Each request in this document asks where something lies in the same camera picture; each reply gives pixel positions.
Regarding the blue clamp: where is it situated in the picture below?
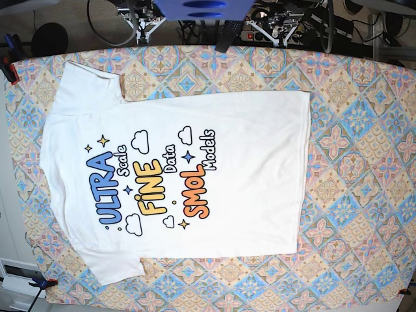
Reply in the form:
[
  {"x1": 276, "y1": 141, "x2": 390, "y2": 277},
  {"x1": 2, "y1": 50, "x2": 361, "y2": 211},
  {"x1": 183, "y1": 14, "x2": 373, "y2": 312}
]
[
  {"x1": 1, "y1": 34, "x2": 20, "y2": 85},
  {"x1": 28, "y1": 278, "x2": 58, "y2": 309}
]

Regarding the white cabinet left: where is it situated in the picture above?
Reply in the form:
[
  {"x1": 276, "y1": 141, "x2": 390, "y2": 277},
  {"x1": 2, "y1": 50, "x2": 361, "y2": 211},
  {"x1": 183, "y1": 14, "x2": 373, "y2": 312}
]
[{"x1": 1, "y1": 75, "x2": 40, "y2": 311}]

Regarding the black power strip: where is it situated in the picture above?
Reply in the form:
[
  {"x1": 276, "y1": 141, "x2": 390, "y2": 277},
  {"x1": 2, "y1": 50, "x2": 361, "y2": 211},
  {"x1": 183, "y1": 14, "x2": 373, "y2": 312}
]
[{"x1": 240, "y1": 30, "x2": 289, "y2": 46}]

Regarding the black round stool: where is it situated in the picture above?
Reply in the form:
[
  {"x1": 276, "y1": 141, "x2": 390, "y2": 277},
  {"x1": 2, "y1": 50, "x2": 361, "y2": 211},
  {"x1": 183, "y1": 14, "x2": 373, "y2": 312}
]
[{"x1": 31, "y1": 22, "x2": 69, "y2": 57}]

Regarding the blue clamp bottom left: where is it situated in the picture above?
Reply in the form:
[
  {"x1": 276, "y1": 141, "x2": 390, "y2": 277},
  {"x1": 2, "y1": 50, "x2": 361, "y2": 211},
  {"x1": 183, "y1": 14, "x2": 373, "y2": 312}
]
[{"x1": 28, "y1": 278, "x2": 58, "y2": 309}]

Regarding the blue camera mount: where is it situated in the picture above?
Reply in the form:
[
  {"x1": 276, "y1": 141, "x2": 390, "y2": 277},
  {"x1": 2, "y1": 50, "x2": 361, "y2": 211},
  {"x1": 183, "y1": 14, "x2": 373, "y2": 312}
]
[{"x1": 154, "y1": 0, "x2": 254, "y2": 21}]

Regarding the black strap under mount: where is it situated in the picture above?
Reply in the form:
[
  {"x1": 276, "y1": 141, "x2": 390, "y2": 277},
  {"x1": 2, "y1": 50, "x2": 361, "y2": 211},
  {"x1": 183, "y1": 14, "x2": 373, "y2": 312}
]
[{"x1": 216, "y1": 19, "x2": 241, "y2": 53}]

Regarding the white printed T-shirt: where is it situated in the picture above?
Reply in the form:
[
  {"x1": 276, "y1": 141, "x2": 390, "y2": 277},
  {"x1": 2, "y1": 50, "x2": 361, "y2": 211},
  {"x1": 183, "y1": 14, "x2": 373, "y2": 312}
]
[{"x1": 40, "y1": 62, "x2": 311, "y2": 285}]

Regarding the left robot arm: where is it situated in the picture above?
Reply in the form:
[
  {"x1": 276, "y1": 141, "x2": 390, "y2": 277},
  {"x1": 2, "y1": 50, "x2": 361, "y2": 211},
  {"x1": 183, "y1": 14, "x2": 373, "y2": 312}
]
[{"x1": 244, "y1": 6, "x2": 314, "y2": 47}]

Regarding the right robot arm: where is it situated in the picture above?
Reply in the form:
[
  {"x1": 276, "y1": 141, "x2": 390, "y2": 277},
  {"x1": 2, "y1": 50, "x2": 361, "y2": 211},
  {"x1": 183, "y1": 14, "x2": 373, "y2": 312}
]
[{"x1": 124, "y1": 0, "x2": 166, "y2": 45}]

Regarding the patterned tile tablecloth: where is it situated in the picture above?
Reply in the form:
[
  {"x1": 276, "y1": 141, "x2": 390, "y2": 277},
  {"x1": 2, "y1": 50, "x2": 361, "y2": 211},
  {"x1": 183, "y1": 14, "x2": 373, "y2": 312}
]
[{"x1": 1, "y1": 45, "x2": 415, "y2": 311}]

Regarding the blue clamp top left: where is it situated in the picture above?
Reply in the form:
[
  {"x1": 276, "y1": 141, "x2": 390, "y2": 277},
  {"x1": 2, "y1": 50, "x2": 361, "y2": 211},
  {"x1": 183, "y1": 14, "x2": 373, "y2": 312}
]
[{"x1": 1, "y1": 34, "x2": 20, "y2": 85}]

